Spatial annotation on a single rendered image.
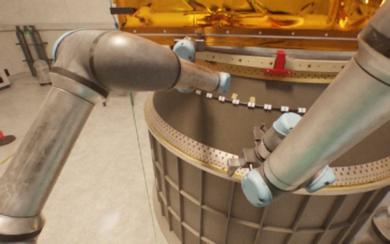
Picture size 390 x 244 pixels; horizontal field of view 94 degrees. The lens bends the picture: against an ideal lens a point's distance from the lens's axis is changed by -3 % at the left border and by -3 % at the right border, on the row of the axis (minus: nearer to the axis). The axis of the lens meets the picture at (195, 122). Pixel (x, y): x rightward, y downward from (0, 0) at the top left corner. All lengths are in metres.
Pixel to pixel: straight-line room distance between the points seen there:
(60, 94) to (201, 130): 0.82
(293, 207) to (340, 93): 1.03
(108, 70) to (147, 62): 0.07
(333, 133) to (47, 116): 0.46
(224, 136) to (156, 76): 0.74
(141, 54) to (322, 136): 0.31
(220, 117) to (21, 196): 0.87
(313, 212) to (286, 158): 1.00
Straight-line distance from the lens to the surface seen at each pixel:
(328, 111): 0.29
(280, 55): 0.99
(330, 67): 1.09
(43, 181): 0.45
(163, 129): 1.32
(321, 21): 1.11
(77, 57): 0.43
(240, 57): 1.03
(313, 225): 1.46
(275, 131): 0.54
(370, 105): 0.27
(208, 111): 1.10
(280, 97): 1.05
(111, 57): 0.37
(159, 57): 0.38
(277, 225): 1.38
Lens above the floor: 1.89
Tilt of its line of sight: 30 degrees down
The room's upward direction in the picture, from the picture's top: straight up
